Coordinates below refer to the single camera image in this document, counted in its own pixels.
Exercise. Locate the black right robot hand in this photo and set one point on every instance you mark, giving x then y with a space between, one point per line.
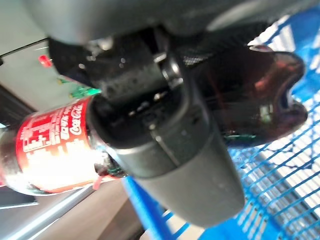
180 170

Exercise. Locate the blue plastic shopping basket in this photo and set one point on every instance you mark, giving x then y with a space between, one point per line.
275 187

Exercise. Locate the Coca-Cola bottle red cap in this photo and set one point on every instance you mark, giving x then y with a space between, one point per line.
50 140

